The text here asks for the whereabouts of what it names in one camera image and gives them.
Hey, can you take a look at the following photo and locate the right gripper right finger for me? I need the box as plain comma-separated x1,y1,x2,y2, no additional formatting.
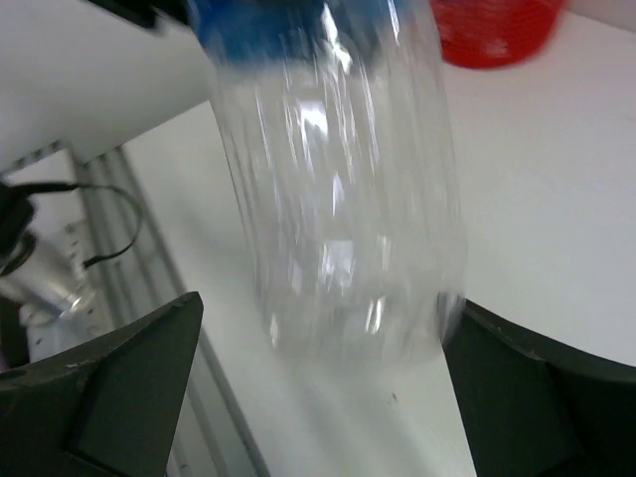
444,302,635,476

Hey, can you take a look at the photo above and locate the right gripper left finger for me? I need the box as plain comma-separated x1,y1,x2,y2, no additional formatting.
1,292,204,476

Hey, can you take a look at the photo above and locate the blue label bottle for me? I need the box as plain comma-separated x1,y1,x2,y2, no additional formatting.
186,1,466,367

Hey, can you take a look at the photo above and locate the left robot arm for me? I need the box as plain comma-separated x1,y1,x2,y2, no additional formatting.
1,1,208,165

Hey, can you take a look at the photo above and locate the red mesh waste bin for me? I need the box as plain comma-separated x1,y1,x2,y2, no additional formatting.
430,0,566,69

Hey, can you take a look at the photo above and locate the aluminium front rail frame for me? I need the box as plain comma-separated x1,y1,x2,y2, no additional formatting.
0,138,272,477

